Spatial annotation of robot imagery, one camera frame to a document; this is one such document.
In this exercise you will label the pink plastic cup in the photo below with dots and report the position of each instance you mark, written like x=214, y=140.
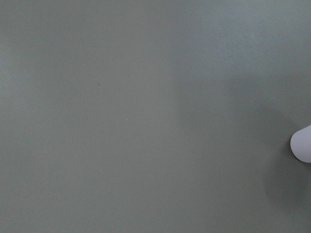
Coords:
x=300, y=144

